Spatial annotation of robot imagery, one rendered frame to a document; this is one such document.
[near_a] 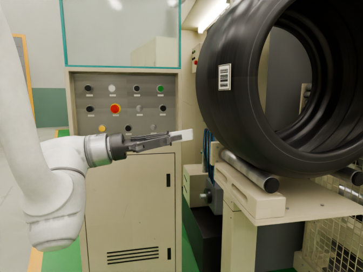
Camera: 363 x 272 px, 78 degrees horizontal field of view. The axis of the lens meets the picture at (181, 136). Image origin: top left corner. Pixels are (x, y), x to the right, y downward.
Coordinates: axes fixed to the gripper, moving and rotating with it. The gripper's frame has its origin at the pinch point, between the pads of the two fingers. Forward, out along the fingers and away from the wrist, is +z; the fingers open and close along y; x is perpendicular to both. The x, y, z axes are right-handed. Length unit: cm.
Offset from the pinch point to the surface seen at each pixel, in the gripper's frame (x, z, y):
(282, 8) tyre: -28.2, 25.4, -12.8
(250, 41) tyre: -21.9, 17.2, -12.4
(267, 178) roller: 13.5, 20.1, -11.1
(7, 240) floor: 85, -132, 119
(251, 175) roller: 14.6, 18.7, -4.7
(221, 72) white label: -16.0, 10.4, -9.7
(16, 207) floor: 82, -154, 178
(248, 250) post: 66, 28, 25
